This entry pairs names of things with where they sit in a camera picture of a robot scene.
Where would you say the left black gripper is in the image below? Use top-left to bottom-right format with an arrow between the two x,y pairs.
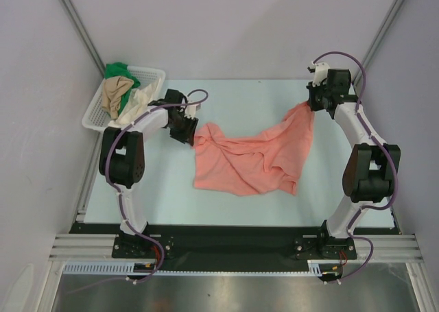
167,112 -> 198,146

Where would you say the pink t shirt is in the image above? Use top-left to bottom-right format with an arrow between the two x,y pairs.
193,102 -> 314,196

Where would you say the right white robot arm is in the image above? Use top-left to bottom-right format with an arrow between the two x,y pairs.
307,62 -> 401,259

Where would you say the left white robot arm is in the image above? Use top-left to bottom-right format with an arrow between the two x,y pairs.
99,89 -> 209,257

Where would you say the cream white t shirt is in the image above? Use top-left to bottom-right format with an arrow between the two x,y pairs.
108,80 -> 160,128

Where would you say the beige t shirt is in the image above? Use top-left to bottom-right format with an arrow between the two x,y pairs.
102,76 -> 134,119

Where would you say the white plastic basket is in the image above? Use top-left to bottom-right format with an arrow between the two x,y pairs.
82,65 -> 166,132

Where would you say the green t shirt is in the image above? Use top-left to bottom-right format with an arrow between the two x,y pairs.
104,62 -> 140,115

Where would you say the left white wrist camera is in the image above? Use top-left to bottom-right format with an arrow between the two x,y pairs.
181,103 -> 201,119

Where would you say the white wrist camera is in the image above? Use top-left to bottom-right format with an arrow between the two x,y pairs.
307,62 -> 330,87
181,103 -> 201,119

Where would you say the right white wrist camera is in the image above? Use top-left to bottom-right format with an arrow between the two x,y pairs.
307,62 -> 330,87

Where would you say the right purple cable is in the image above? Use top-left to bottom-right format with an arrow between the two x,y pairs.
313,51 -> 401,285

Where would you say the purple cable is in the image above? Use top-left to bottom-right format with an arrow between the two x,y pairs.
67,88 -> 211,294
313,51 -> 401,285

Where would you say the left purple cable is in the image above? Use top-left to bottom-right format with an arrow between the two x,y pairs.
67,88 -> 211,294

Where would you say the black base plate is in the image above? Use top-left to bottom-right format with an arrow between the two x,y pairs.
69,223 -> 399,272

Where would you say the right aluminium corner post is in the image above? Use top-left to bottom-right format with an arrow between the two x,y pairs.
355,0 -> 407,69

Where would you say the aluminium corner post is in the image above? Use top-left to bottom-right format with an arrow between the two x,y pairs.
355,0 -> 407,69
59,0 -> 105,75

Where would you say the aluminium frame rail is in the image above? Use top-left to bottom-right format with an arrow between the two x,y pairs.
49,234 -> 423,263

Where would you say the white slotted cable duct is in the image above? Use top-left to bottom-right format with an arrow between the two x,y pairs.
63,261 -> 330,277

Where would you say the left aluminium corner post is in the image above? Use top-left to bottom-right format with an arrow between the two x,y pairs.
59,0 -> 105,75

